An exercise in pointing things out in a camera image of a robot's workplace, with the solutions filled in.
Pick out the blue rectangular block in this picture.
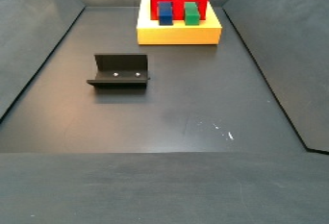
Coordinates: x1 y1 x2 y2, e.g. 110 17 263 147
158 2 174 26

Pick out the black angled bracket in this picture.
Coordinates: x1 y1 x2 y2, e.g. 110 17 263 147
86 53 149 87

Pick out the yellow wooden base board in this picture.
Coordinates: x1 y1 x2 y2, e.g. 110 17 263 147
137 0 222 45

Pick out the green rectangular block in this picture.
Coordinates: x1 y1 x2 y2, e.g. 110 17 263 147
184 2 201 26

